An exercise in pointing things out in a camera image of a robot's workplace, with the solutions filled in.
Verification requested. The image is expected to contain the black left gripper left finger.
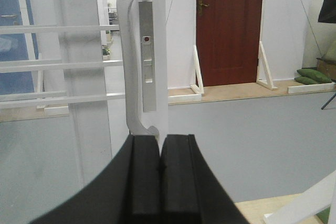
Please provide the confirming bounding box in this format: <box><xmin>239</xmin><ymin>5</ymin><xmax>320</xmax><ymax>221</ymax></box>
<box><xmin>32</xmin><ymin>134</ymin><xmax>160</xmax><ymax>223</ymax></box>

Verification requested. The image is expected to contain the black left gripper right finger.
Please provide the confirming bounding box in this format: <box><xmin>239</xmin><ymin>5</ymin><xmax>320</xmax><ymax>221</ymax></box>
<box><xmin>161</xmin><ymin>134</ymin><xmax>248</xmax><ymax>223</ymax></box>

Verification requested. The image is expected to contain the white sliding glass door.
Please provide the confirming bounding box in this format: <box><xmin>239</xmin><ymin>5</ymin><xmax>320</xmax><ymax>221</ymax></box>
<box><xmin>0</xmin><ymin>0</ymin><xmax>169</xmax><ymax>141</ymax></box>

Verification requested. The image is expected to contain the grey door handle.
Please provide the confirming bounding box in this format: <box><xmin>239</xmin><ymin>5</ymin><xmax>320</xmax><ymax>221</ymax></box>
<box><xmin>117</xmin><ymin>0</ymin><xmax>159</xmax><ymax>137</ymax></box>

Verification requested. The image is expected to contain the white brace left of door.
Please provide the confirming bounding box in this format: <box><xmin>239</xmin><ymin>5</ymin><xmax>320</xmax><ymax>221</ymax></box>
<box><xmin>168</xmin><ymin>45</ymin><xmax>205</xmax><ymax>104</ymax></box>

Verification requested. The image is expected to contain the white brace of door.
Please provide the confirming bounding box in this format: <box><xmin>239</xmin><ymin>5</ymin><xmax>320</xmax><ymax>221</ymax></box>
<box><xmin>256</xmin><ymin>40</ymin><xmax>278</xmax><ymax>91</ymax></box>
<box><xmin>168</xmin><ymin>45</ymin><xmax>205</xmax><ymax>104</ymax></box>

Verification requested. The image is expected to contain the white brace right of door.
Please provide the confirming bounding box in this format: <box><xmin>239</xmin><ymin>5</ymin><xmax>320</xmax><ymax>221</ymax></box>
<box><xmin>256</xmin><ymin>40</ymin><xmax>278</xmax><ymax>91</ymax></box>

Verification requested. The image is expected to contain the grey door lock plate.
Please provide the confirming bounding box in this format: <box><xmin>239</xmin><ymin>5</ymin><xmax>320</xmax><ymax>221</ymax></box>
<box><xmin>138</xmin><ymin>1</ymin><xmax>156</xmax><ymax>112</ymax></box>

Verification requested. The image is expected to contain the blue door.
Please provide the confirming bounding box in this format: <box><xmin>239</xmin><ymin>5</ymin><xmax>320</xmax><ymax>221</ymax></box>
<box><xmin>1</xmin><ymin>0</ymin><xmax>38</xmax><ymax>95</ymax></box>

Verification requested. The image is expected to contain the dark red wooden door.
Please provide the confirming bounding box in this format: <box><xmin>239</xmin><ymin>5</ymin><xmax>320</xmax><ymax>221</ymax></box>
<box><xmin>196</xmin><ymin>0</ymin><xmax>262</xmax><ymax>87</ymax></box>

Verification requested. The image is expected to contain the white wooden support brace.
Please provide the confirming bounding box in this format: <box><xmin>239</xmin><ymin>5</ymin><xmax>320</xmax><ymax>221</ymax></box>
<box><xmin>264</xmin><ymin>172</ymin><xmax>335</xmax><ymax>224</ymax></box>

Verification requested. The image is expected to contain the white wooden plank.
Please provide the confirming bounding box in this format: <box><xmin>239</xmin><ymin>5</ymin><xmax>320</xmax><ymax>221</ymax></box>
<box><xmin>287</xmin><ymin>82</ymin><xmax>335</xmax><ymax>94</ymax></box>

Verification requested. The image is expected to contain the white fixed glass panel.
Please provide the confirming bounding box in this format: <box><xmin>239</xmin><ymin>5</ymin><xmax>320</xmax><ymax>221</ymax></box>
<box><xmin>1</xmin><ymin>0</ymin><xmax>124</xmax><ymax>122</ymax></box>

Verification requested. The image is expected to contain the green cushion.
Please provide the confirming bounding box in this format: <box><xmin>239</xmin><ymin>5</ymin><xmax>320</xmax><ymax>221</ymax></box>
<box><xmin>297</xmin><ymin>68</ymin><xmax>332</xmax><ymax>83</ymax></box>
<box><xmin>294</xmin><ymin>76</ymin><xmax>319</xmax><ymax>85</ymax></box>

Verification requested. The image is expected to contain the black tripod leg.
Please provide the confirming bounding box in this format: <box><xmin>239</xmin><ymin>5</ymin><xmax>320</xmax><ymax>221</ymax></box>
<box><xmin>321</xmin><ymin>92</ymin><xmax>336</xmax><ymax>110</ymax></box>

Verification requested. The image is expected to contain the black fabric panel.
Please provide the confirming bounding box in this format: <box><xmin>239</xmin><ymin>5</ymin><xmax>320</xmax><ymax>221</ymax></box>
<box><xmin>318</xmin><ymin>0</ymin><xmax>335</xmax><ymax>24</ymax></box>

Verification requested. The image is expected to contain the brass door handle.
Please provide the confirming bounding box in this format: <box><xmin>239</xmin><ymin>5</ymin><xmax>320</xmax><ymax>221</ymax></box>
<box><xmin>197</xmin><ymin>0</ymin><xmax>209</xmax><ymax>16</ymax></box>

